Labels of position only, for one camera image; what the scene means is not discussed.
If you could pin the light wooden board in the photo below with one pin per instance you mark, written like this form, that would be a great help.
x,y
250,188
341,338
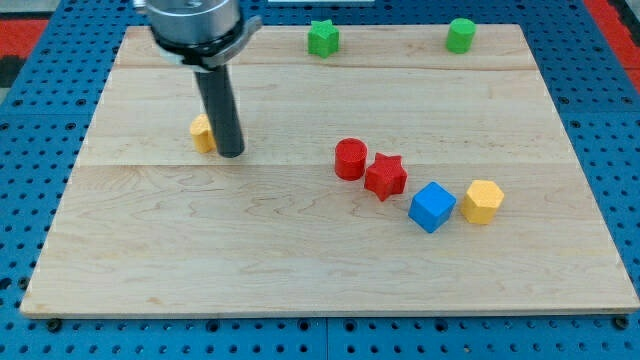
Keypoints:
x,y
149,228

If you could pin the yellow block behind rod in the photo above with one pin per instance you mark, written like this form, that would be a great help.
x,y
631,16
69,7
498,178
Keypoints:
x,y
202,134

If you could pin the red star block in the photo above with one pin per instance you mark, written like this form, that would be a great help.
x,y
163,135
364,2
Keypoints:
x,y
386,176

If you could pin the yellow hexagon block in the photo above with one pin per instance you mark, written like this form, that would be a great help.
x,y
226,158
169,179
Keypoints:
x,y
481,202

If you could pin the blue cube block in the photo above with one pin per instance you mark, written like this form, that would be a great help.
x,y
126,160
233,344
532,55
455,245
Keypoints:
x,y
431,207

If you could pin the green star block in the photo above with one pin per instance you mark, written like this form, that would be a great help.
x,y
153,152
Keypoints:
x,y
323,38

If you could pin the green cylinder block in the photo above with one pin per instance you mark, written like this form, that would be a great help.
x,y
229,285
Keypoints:
x,y
460,35

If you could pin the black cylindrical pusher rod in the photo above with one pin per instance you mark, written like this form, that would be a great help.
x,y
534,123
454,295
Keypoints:
x,y
218,99

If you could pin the red cylinder block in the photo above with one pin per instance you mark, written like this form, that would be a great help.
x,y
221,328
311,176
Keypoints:
x,y
350,159

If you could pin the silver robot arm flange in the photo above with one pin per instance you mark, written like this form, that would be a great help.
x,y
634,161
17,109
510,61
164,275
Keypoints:
x,y
199,34

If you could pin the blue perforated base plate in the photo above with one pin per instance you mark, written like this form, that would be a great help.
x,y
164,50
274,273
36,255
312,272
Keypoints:
x,y
49,108

